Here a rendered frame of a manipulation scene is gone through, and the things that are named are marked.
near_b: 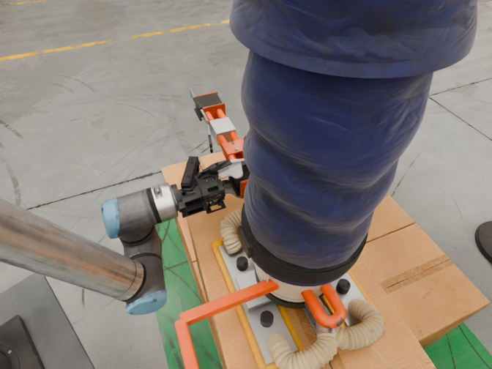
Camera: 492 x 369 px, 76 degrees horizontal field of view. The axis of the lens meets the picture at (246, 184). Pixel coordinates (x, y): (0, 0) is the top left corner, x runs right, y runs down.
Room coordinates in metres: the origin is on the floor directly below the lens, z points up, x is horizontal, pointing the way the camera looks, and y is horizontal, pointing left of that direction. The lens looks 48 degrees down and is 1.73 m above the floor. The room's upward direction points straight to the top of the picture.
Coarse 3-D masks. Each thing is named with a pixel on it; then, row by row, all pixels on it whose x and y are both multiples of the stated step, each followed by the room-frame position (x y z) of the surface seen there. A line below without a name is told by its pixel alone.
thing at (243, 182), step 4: (244, 168) 0.58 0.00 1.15; (244, 172) 0.57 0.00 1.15; (248, 172) 0.57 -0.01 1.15; (228, 176) 0.58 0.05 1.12; (244, 176) 0.55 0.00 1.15; (248, 176) 0.55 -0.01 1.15; (232, 180) 0.56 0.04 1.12; (236, 180) 0.53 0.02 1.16; (240, 180) 0.54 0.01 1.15; (244, 180) 0.53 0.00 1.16; (232, 184) 0.55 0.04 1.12; (236, 184) 0.52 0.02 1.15; (240, 184) 0.52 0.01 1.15; (244, 184) 0.52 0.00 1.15; (236, 188) 0.53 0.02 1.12; (240, 188) 0.52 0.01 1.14; (244, 188) 0.52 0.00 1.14; (236, 192) 0.52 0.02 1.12; (240, 192) 0.52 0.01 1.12; (244, 192) 0.52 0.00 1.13
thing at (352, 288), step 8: (336, 280) 0.33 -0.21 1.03; (344, 280) 0.32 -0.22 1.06; (352, 280) 0.33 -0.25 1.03; (336, 288) 0.31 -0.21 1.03; (344, 288) 0.30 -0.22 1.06; (352, 288) 0.31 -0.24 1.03; (360, 288) 0.31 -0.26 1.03; (344, 296) 0.29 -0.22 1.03; (352, 296) 0.29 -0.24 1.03; (360, 296) 0.29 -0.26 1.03; (328, 304) 0.28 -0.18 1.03; (344, 304) 0.27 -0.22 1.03; (352, 320) 0.24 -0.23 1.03; (384, 320) 0.24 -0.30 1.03
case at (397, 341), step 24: (192, 216) 0.54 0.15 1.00; (216, 216) 0.54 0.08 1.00; (192, 240) 0.51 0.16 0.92; (216, 264) 0.38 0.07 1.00; (360, 264) 0.38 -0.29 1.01; (216, 288) 0.32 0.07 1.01; (288, 312) 0.26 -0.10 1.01; (384, 312) 0.26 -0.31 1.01; (216, 336) 0.31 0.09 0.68; (240, 336) 0.21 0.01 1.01; (312, 336) 0.21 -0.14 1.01; (384, 336) 0.21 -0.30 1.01; (408, 336) 0.21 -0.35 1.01; (240, 360) 0.17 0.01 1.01; (336, 360) 0.17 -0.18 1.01; (360, 360) 0.17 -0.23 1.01; (384, 360) 0.17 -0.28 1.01; (408, 360) 0.17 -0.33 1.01
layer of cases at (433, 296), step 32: (384, 224) 0.83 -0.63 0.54; (416, 224) 0.83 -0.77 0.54; (192, 256) 0.66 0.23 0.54; (384, 256) 0.66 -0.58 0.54; (416, 256) 0.66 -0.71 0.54; (384, 288) 0.52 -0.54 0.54; (416, 288) 0.52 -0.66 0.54; (448, 288) 0.52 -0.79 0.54; (416, 320) 0.41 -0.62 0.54; (448, 320) 0.41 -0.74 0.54
